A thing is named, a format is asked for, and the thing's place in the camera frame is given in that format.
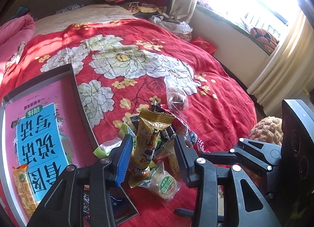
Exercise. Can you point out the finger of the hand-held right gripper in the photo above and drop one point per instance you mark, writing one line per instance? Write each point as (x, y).
(255, 151)

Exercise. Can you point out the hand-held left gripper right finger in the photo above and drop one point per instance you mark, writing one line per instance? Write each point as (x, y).
(184, 160)

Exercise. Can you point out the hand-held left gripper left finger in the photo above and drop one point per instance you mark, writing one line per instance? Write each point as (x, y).
(124, 163)

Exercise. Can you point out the green snack packet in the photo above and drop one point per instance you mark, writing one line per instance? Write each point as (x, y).
(103, 151)

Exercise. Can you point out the gold snack packet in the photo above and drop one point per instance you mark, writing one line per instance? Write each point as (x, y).
(149, 133)

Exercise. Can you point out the grey tray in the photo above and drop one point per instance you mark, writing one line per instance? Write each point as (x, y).
(76, 89)

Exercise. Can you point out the beige plush toy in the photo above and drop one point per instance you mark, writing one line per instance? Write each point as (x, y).
(265, 129)

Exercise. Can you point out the red snack packet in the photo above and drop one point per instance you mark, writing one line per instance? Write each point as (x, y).
(202, 144)

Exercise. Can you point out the round cracker packet green label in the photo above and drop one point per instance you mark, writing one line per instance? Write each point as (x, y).
(164, 185)

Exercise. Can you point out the dark blue snack packet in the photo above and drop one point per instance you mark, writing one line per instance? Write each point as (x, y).
(120, 200)

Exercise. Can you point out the dark printed snack packet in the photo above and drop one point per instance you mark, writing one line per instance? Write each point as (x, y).
(135, 122)

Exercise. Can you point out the black snack packet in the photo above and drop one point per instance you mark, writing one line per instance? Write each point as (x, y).
(157, 105)

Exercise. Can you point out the clear bag of dark candies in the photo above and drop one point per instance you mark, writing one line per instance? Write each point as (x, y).
(176, 99)

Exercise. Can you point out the red floral blanket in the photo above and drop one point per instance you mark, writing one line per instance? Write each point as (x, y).
(215, 99)

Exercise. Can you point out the orange wafer packet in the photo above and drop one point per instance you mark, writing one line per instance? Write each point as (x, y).
(23, 187)

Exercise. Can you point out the pink book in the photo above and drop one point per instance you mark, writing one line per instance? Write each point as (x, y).
(36, 99)

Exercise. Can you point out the orange patterned cushion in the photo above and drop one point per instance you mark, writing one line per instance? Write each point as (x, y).
(263, 38)

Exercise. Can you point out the red plastic bag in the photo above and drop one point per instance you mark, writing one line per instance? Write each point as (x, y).
(203, 44)

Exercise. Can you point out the green windowsill cover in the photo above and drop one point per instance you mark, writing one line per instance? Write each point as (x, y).
(222, 18)

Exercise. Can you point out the white crumpled cloth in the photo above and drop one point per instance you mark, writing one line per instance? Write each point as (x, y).
(171, 24)

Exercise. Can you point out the beige bed sheet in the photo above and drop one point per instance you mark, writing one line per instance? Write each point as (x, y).
(85, 18)

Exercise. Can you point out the colourful cloth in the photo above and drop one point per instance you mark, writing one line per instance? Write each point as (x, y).
(203, 1)

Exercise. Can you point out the dark patterned cloth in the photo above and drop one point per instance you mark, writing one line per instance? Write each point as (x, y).
(67, 9)

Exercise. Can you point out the pink quilt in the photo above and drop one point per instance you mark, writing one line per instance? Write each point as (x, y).
(14, 30)

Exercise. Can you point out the teal cloth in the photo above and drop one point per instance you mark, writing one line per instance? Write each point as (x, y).
(22, 10)

